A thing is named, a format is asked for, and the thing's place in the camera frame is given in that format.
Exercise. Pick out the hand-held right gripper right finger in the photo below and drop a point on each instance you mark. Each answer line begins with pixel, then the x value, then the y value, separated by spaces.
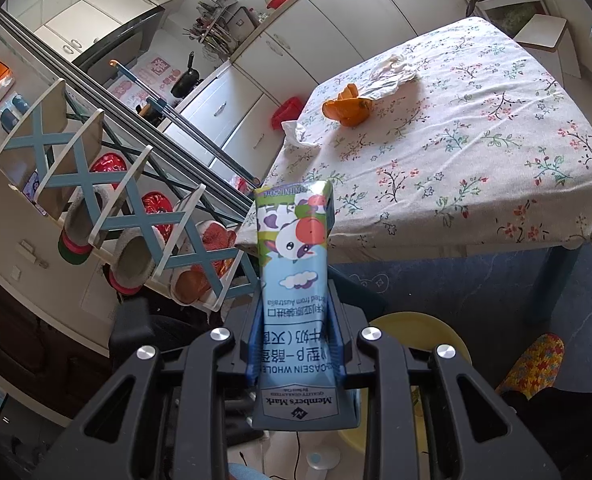
pixel 343 355

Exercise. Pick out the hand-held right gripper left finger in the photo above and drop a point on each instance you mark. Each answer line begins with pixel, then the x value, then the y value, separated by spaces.
pixel 253 360

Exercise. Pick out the yellow plastic basin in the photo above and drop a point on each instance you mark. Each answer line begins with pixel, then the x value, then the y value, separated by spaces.
pixel 411 327

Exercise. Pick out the cartoon print milk carton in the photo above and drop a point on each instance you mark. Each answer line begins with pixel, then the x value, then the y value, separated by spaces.
pixel 296 280

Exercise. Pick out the orange peel piece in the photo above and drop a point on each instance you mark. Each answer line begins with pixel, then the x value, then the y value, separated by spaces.
pixel 351 112
pixel 348 92

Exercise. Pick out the row of red house shoes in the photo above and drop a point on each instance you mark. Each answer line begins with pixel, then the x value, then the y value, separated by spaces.
pixel 130 260

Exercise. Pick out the dark blue floor mat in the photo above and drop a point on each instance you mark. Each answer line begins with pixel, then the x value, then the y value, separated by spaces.
pixel 426 290

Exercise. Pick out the small white round device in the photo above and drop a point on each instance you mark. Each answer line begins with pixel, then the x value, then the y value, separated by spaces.
pixel 322 460

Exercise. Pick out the dark brown carved panel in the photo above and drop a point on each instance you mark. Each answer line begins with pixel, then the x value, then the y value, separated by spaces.
pixel 5 320

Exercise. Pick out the colourful knitted slipper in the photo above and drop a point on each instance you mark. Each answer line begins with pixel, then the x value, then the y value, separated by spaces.
pixel 531 360

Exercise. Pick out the small white tissue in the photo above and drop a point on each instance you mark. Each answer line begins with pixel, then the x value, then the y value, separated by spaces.
pixel 298 132

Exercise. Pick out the blue and white shoe rack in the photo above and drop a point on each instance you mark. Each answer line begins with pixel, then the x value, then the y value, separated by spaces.
pixel 50 105

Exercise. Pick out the person's right leg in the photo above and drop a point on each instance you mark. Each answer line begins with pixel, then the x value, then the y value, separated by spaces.
pixel 566 430

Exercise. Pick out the floral tablecloth table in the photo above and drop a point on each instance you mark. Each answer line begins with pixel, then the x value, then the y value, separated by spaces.
pixel 476 150

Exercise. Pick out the black frying pan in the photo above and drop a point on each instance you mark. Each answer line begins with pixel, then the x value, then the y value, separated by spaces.
pixel 184 82

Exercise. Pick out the red-lined waste bin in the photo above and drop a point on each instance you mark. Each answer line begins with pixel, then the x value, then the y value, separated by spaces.
pixel 287 110

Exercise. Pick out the black range hood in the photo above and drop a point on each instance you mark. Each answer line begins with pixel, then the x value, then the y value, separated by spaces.
pixel 120 42

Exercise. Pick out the white plastic bag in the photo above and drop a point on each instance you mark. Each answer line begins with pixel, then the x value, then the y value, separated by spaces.
pixel 393 77

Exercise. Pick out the kitchen utensil rack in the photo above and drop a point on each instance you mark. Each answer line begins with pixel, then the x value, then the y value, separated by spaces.
pixel 215 30

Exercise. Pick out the white kitchen base cabinets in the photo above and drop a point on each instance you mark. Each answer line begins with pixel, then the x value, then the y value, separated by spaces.
pixel 336 25

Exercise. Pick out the white stool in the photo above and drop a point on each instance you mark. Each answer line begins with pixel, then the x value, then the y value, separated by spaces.
pixel 541 35

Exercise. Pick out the grey metal rail bundle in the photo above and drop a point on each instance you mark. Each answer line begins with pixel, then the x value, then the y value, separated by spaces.
pixel 100 87

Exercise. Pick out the white wall cabinets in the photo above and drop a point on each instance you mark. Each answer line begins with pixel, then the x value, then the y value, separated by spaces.
pixel 90 15

